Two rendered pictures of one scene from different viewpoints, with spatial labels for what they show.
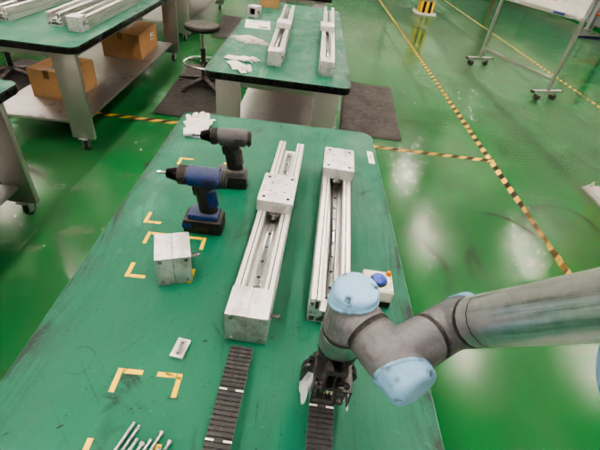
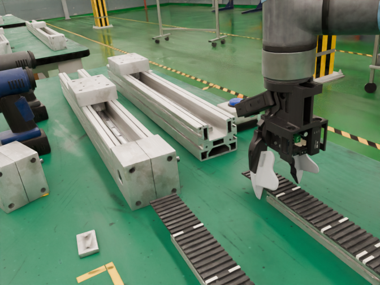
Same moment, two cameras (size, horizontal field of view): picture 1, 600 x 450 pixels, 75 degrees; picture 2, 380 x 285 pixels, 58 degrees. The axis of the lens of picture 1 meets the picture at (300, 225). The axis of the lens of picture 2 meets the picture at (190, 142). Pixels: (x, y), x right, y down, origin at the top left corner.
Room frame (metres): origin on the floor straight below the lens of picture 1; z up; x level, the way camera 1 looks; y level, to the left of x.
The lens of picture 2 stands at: (0.03, 0.25, 1.16)
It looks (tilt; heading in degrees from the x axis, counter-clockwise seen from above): 26 degrees down; 335
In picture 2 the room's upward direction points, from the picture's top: 6 degrees counter-clockwise
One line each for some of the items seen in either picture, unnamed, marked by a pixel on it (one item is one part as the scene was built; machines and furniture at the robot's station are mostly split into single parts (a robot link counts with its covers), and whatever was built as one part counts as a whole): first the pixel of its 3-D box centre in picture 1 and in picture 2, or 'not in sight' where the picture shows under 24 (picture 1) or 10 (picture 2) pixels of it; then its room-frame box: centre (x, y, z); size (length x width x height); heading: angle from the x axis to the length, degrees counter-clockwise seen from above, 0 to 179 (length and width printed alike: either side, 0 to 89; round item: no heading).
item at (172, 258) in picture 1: (178, 257); (17, 172); (0.74, 0.31, 0.83); 0.11 x 0.10 x 0.10; 111
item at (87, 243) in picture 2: (180, 348); (87, 243); (0.50, 0.23, 0.78); 0.05 x 0.03 x 0.01; 174
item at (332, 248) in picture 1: (333, 216); (154, 95); (1.03, -0.11, 0.82); 0.80 x 0.10 x 0.09; 179
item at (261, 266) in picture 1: (276, 208); (95, 109); (1.03, 0.08, 0.82); 0.80 x 0.10 x 0.09; 179
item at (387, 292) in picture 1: (372, 287); (234, 115); (0.75, -0.22, 0.81); 0.10 x 0.08 x 0.06; 89
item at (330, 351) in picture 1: (342, 337); (289, 63); (0.41, -0.10, 1.03); 0.08 x 0.08 x 0.05
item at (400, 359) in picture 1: (400, 354); (374, 0); (0.34, -0.17, 1.11); 0.11 x 0.11 x 0.08; 36
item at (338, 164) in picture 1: (337, 166); (128, 67); (1.28, -0.11, 0.87); 0.16 x 0.11 x 0.07; 179
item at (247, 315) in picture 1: (254, 314); (151, 168); (0.59, 0.08, 0.83); 0.12 x 0.09 x 0.10; 89
